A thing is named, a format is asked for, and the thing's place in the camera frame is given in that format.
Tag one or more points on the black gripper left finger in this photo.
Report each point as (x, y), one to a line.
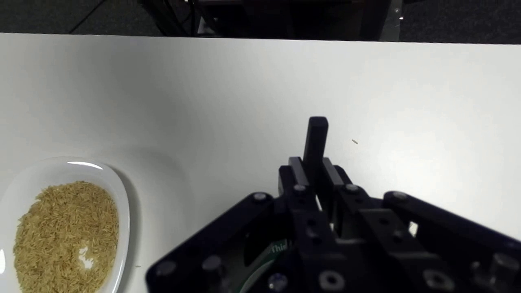
(234, 233)

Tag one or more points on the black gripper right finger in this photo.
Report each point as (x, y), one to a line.
(434, 237)

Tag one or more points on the white oval bowl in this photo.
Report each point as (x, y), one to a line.
(123, 195)

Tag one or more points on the large heap of rice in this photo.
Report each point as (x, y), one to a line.
(66, 233)

